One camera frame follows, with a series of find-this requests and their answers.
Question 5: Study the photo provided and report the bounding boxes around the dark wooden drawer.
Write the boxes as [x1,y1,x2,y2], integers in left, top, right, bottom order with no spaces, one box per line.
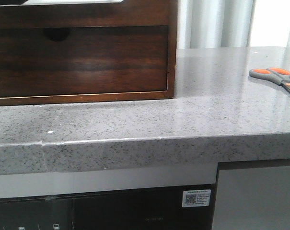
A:
[0,26,168,97]

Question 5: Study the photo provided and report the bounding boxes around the grey orange handled scissors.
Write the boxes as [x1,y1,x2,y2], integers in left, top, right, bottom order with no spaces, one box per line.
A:
[249,68,290,93]

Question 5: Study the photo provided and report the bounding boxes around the dark wooden drawer box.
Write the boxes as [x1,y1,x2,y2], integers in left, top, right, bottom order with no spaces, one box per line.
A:
[0,0,178,106]

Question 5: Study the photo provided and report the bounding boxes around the black built-in appliance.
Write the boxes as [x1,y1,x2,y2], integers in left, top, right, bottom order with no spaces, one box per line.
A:
[0,184,215,230]

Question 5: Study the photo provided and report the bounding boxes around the white QR code sticker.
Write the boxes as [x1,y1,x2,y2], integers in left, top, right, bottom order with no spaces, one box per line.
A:
[182,189,211,207]

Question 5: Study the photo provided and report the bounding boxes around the white curtain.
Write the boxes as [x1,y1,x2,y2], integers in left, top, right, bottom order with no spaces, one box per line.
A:
[177,0,290,49]

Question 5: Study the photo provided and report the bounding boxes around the grey cabinet door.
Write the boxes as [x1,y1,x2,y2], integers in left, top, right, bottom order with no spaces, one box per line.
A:
[212,166,290,230]

